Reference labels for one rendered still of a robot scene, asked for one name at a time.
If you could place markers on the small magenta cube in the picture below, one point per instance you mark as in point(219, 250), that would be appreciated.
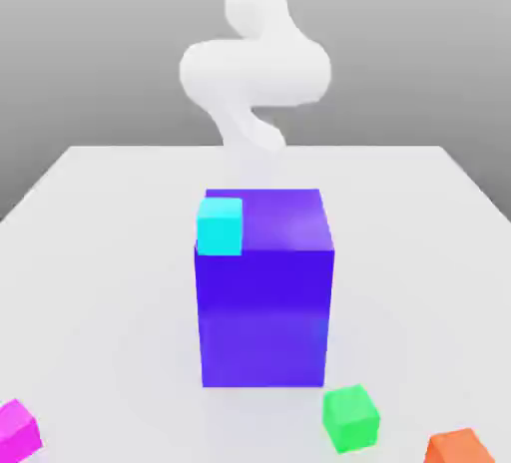
point(16, 433)

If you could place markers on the small orange cube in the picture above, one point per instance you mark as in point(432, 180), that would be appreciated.
point(457, 449)

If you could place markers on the small cyan cube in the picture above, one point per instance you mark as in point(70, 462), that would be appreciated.
point(219, 228)

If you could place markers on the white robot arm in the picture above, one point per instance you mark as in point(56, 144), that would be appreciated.
point(255, 72)

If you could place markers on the large purple box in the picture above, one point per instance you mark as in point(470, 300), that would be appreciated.
point(264, 311)

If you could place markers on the small green cube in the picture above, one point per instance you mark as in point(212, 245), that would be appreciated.
point(350, 418)

